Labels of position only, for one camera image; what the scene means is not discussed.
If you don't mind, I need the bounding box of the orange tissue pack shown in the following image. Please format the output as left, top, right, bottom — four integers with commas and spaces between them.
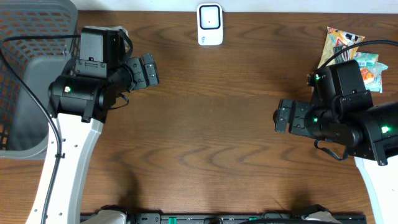
360, 67, 375, 85

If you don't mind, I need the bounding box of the teal packet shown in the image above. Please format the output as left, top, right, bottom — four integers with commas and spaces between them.
367, 62, 388, 93

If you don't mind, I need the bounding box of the green tissue pack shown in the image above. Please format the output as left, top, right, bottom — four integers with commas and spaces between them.
354, 52, 379, 67

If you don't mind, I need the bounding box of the yellow snack bag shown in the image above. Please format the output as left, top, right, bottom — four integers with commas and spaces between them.
318, 27, 365, 68

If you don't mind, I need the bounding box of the black round-logo packet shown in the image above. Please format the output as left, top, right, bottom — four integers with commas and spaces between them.
333, 45, 351, 63

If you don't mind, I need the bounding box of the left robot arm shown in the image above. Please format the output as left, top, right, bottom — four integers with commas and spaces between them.
27, 26, 159, 223

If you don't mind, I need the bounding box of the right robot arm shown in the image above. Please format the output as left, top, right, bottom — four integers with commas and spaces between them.
273, 60, 397, 223

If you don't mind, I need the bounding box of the dark grey plastic basket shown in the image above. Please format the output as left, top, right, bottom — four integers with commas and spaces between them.
1, 0, 79, 159

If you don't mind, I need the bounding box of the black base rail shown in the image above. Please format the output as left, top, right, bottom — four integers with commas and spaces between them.
80, 212, 368, 224

